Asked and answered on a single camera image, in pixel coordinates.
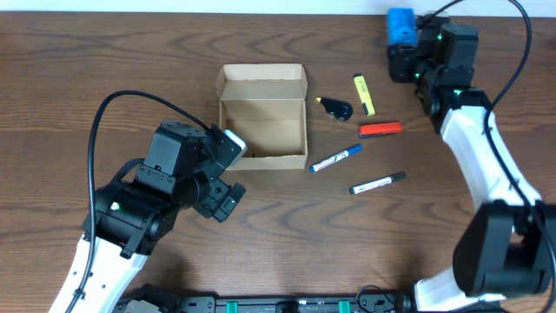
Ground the blue magnetic whiteboard duster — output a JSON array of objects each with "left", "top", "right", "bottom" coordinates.
[{"left": 387, "top": 8, "right": 418, "bottom": 46}]

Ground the yellow highlighter pen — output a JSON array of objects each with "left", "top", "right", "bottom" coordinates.
[{"left": 354, "top": 74, "right": 375, "bottom": 117}]

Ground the black correction tape dispenser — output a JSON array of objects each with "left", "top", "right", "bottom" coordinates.
[{"left": 316, "top": 97, "right": 353, "bottom": 121}]

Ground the red stapler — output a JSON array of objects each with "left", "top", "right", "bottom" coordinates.
[{"left": 358, "top": 122, "right": 403, "bottom": 138}]

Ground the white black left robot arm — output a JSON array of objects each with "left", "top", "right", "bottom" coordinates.
[{"left": 50, "top": 121, "right": 247, "bottom": 312}]

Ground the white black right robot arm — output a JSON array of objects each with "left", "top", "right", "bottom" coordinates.
[{"left": 387, "top": 17, "right": 555, "bottom": 312}]

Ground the blue capped whiteboard marker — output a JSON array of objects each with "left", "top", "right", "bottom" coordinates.
[{"left": 309, "top": 143, "right": 362, "bottom": 173}]

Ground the open brown cardboard box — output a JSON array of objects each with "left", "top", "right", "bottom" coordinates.
[{"left": 215, "top": 63, "right": 308, "bottom": 170}]

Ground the black capped whiteboard marker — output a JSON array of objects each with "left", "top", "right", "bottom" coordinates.
[{"left": 349, "top": 172, "right": 407, "bottom": 195}]

